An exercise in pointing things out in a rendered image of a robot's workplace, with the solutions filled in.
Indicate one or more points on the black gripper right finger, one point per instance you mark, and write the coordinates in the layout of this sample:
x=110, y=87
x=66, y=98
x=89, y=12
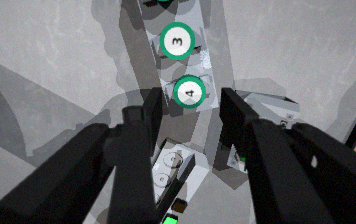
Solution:
x=278, y=163

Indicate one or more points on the black table edge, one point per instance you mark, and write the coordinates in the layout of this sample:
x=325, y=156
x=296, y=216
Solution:
x=352, y=139

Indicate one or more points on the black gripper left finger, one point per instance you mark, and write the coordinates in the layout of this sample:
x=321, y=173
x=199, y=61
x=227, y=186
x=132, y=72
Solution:
x=64, y=188

